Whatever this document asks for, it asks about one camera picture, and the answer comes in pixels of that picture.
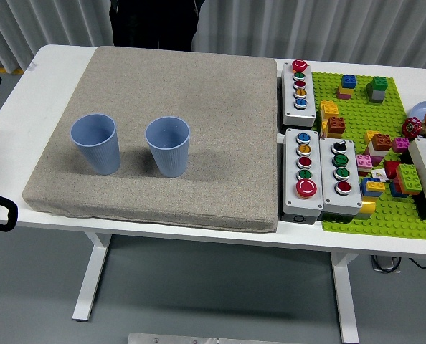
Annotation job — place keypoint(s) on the person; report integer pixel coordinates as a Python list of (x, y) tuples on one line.
[(152, 21)]

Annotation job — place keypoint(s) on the yellow round toy brick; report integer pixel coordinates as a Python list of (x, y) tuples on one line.
[(365, 207)]

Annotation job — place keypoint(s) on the blue ribbed plastic cup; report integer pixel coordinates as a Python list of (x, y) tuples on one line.
[(168, 147), (97, 143)]

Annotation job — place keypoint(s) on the light blue plate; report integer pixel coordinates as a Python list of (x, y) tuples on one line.
[(420, 108)]

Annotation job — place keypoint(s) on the blue toy brick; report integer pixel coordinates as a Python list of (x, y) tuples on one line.
[(348, 81)]

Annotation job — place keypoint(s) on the magenta toy brick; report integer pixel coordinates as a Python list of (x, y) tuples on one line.
[(400, 144)]

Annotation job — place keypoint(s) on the large green toy brick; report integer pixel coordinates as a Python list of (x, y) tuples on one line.
[(408, 176)]

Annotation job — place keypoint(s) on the brown toy brick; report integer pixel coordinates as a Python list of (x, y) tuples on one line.
[(381, 142), (336, 124)]

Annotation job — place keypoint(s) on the grey box with emergency stop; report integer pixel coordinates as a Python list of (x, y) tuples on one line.
[(303, 200)]

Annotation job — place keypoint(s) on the grey-brown fabric mat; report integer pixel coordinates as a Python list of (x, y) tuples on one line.
[(198, 143)]

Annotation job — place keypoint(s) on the green studded baseplate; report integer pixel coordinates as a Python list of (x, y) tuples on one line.
[(396, 222)]

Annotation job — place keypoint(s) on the grey five-button control box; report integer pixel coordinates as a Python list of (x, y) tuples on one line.
[(299, 107)]

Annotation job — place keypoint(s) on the white table leg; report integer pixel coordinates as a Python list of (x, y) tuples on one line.
[(91, 272), (345, 297)]

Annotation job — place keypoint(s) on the red toy brick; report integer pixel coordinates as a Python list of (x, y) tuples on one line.
[(391, 168)]

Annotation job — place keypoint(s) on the grey box with selector switch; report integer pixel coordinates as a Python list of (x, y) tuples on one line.
[(340, 200)]

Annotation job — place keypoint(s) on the grey power adapter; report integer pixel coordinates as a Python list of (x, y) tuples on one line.
[(385, 264)]

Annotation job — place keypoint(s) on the pink toy brick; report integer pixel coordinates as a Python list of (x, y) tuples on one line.
[(363, 161), (344, 95)]

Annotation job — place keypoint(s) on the grey toy brick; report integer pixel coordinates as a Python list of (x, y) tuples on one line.
[(375, 94)]

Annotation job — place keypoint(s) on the blue and yellow brick stack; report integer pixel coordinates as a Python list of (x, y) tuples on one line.
[(370, 187)]

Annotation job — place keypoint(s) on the red valve handwheel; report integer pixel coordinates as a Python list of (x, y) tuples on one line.
[(411, 127)]

